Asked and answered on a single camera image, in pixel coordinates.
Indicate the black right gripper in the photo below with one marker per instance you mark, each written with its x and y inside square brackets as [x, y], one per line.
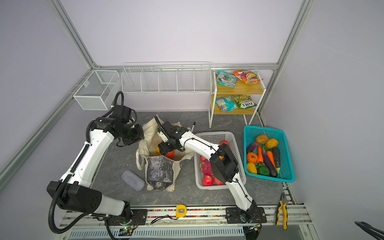
[163, 148]

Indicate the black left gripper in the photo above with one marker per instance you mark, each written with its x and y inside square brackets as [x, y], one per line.
[140, 136]

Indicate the red tomato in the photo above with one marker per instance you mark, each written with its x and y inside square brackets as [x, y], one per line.
[170, 155]

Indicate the beige canvas grocery bag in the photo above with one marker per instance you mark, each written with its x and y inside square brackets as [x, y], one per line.
[161, 172]

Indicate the small orange pumpkin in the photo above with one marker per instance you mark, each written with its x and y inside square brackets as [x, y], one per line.
[252, 158]

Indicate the yellow-brown potato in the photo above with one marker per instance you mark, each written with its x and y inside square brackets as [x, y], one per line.
[261, 139]

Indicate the orange pink snack bag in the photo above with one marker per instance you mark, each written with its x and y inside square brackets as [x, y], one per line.
[247, 77]

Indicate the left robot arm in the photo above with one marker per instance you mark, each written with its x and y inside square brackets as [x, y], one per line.
[73, 191]

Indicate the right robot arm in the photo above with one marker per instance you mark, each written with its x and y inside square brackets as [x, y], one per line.
[224, 166]

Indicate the teal pink snack bag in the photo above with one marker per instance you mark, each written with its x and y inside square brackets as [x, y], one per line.
[226, 79]

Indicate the green Fox's candy bag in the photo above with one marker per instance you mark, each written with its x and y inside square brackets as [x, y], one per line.
[244, 101]

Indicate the grey fabric glasses case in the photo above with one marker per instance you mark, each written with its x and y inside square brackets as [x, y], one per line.
[133, 180]

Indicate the pink dragon fruit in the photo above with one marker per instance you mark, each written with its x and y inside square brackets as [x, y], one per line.
[206, 168]

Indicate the white plastic basket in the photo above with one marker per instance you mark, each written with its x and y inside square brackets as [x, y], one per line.
[216, 138]

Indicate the red apple near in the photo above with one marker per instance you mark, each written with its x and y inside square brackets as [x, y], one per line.
[208, 180]

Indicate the small white mesh basket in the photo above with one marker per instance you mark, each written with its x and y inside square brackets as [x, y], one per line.
[98, 90]

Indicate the red apple far right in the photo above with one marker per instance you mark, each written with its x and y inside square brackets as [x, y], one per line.
[224, 142]

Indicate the yellow tape measure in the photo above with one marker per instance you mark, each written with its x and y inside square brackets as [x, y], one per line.
[181, 211]

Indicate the green bell pepper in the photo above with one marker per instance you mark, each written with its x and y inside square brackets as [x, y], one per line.
[263, 170]

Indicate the orange carrot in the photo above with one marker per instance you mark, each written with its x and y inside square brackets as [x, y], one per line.
[271, 158]

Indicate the yellow lemon in teal basket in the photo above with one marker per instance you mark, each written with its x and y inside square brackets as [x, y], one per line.
[272, 143]

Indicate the purple eggplant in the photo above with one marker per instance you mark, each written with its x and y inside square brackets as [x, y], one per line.
[269, 165]

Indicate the dark green cucumber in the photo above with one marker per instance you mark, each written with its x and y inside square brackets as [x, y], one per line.
[277, 158]

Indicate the teal plastic basket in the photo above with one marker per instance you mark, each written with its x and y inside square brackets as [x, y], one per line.
[286, 173]

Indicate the long white wire basket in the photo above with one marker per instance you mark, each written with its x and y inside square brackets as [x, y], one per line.
[166, 77]

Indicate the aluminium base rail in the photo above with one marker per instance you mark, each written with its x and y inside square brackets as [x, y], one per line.
[199, 222]

